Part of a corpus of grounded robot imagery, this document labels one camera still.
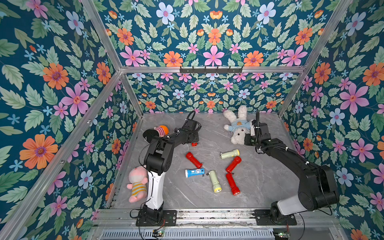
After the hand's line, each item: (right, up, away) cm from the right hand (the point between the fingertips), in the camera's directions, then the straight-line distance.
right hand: (250, 135), depth 91 cm
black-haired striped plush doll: (-58, +2, +11) cm, 59 cm away
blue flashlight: (-34, -21, -5) cm, 40 cm away
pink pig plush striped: (-65, -23, -9) cm, 70 cm away
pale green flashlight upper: (-12, -13, +5) cm, 18 cm away
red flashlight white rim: (-35, -7, +10) cm, 37 cm away
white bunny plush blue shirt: (-4, +6, +10) cm, 12 cm away
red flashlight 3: (-11, -30, -9) cm, 33 cm away
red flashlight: (-37, -13, +2) cm, 40 cm away
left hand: (-34, -2, +13) cm, 36 cm away
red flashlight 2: (-9, -17, 0) cm, 19 cm away
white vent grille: (-35, -46, -21) cm, 62 cm away
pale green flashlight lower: (-21, -28, -9) cm, 36 cm away
